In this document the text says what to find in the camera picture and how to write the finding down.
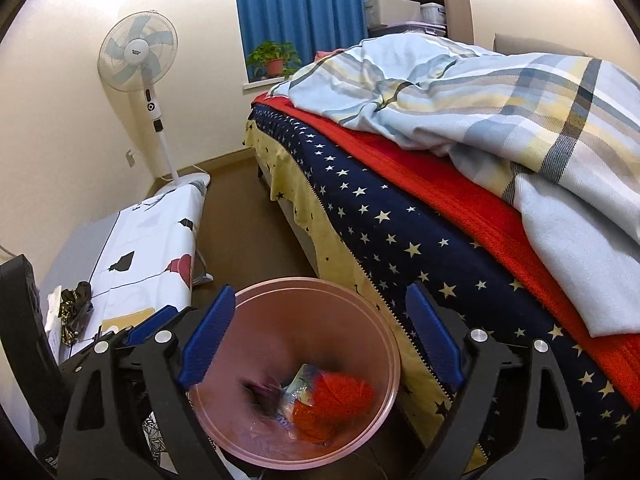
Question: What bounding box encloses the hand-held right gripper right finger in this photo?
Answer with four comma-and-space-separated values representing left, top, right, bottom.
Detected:
405, 282, 586, 480

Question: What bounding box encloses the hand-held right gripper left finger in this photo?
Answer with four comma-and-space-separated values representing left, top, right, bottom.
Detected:
57, 285, 238, 480

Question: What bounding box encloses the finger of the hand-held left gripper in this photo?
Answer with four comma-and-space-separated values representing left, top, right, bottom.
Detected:
97, 305, 188, 346

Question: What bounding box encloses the pink waste bin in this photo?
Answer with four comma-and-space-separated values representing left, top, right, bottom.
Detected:
187, 277, 402, 471

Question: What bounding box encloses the red plastic bag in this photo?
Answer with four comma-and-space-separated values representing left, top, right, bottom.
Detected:
292, 370, 376, 446

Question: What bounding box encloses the black and gold wrapper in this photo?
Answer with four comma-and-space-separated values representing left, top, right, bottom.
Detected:
59, 281, 95, 346

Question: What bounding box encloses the white printed tablecloth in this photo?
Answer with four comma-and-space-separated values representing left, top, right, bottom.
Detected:
40, 183, 208, 471

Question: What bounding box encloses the bed with star sheet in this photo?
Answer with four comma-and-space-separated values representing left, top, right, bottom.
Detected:
249, 105, 636, 476

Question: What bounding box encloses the yellow star bed skirt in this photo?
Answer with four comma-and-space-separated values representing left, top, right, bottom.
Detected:
244, 122, 488, 473

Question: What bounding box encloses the plaid light blue quilt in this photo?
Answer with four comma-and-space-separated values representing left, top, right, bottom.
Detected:
270, 34, 640, 338

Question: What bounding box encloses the white standing fan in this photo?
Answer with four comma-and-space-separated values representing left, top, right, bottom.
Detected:
97, 9, 211, 196

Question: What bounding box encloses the potted green plant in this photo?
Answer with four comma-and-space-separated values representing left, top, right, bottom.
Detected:
246, 41, 302, 81

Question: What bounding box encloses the clear storage box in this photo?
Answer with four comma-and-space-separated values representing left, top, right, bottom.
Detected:
420, 2, 447, 26

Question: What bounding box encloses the beige storage box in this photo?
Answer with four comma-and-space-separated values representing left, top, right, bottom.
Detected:
363, 0, 422, 38

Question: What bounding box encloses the blue curtain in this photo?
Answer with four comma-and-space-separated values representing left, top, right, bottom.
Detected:
232, 0, 403, 83

